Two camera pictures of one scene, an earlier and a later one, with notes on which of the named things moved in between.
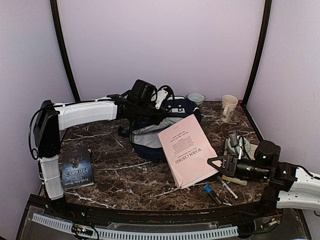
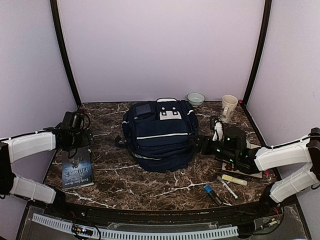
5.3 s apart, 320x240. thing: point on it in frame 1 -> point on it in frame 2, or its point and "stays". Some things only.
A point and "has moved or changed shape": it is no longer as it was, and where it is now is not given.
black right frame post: (266, 21) stays
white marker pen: (227, 187) stays
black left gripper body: (155, 113) -> (85, 136)
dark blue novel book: (77, 168) stays
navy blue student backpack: (144, 136) has moved or changed shape
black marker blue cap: (208, 189) stays
